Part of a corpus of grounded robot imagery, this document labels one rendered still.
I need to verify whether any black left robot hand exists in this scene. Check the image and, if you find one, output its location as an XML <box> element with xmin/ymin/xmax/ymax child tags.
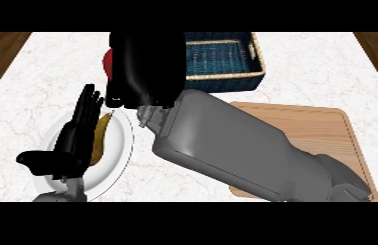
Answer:
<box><xmin>15</xmin><ymin>83</ymin><xmax>106</xmax><ymax>181</ymax></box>

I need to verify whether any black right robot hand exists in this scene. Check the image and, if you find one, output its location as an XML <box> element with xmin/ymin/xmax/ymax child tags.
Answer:
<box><xmin>105</xmin><ymin>31</ymin><xmax>188</xmax><ymax>110</ymax></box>

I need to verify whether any red tomato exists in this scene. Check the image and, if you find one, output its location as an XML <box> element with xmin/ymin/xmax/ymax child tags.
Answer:
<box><xmin>100</xmin><ymin>48</ymin><xmax>115</xmax><ymax>81</ymax></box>

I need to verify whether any blue wicker basket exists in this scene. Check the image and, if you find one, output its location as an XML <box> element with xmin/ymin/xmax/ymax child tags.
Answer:
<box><xmin>183</xmin><ymin>31</ymin><xmax>267</xmax><ymax>94</ymax></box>

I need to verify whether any wooden cutting board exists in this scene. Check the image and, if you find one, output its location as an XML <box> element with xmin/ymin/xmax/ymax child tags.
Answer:
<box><xmin>227</xmin><ymin>101</ymin><xmax>378</xmax><ymax>201</ymax></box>

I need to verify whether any brown banana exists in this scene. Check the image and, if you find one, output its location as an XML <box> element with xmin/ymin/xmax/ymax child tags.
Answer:
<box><xmin>89</xmin><ymin>110</ymin><xmax>115</xmax><ymax>167</ymax></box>

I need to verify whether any white plate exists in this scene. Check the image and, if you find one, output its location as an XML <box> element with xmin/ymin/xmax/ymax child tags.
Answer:
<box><xmin>33</xmin><ymin>108</ymin><xmax>136</xmax><ymax>202</ymax></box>

